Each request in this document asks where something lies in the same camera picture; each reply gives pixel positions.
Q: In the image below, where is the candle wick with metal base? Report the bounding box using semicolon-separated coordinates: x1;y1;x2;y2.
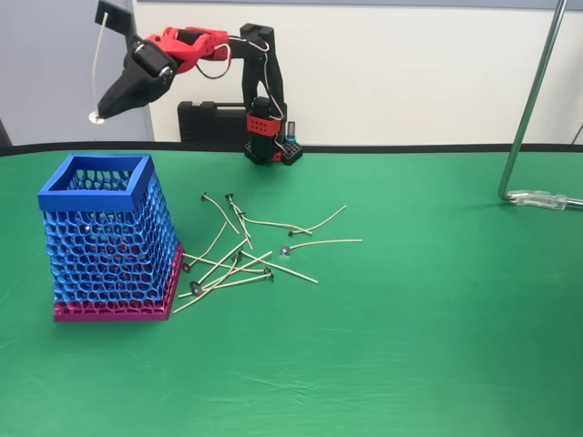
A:
171;253;241;315
182;221;229;273
178;271;276;300
87;12;110;125
189;239;250;295
225;193;254;250
183;252;274;277
287;204;348;237
193;250;274;296
280;238;364;255
239;249;320;285
199;192;240;236
235;208;314;236

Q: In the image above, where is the blue and magenta lattice basket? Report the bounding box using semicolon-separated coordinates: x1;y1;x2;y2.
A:
36;153;186;323

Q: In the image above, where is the black plastic tool case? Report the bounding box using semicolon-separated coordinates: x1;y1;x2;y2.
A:
177;100;251;146

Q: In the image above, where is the green cloth with black rim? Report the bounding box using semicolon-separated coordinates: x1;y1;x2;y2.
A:
0;141;583;437

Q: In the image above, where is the bent metal stand pole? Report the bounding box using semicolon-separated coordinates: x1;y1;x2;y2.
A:
497;0;570;204

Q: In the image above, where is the clear plastic clamp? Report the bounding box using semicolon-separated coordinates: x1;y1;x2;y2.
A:
506;188;583;212

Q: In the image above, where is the black grid base plate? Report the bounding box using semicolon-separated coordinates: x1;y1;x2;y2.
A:
244;137;305;168

